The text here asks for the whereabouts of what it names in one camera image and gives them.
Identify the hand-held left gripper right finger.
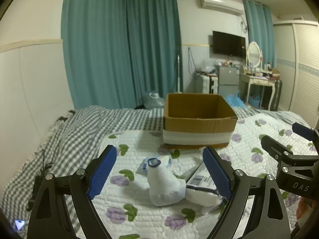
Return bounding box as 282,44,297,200
202,146,291,239

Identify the white air conditioner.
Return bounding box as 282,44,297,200
199,0,244,16

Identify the oval white vanity mirror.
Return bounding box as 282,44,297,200
246,41,264,71

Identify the black wall television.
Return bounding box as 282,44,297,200
212,30,247,58

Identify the dark striped suitcase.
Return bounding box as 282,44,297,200
270,79,283,111

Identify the cardboard box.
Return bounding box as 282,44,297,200
163,93,238,150

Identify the wide teal curtain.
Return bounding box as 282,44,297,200
61,0,130,110

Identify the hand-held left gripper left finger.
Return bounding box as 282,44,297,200
27,144,117,239

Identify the white sock with blue cuff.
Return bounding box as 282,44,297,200
146,158,187,207

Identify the white suitcase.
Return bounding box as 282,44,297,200
195,74,219,94

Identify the clear plastic bag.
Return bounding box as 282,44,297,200
197,58,217,74
142,90,166,110

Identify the blue plastic bag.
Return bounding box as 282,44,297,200
225,90,250,109

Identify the small grey fridge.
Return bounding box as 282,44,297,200
215,65,240,96

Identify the grey checkered bed sheet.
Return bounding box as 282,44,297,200
0,105,311,239

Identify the white dressing table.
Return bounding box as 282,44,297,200
238,72,280,110

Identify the black cable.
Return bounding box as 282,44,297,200
26,149,54,213

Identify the blue storage basket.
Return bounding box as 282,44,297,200
248,93,261,109

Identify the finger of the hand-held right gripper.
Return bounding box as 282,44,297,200
291,122,319,142
261,134,294,160

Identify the narrow teal curtain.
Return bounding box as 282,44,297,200
242,0,278,68

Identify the small white blue packet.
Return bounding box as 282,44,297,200
142,155,173,175

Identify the white floral quilt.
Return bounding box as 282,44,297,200
74,113,319,239

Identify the white slatted wardrobe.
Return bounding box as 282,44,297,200
273,19,319,128

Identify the teal corner curtain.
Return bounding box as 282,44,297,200
124,0,184,108

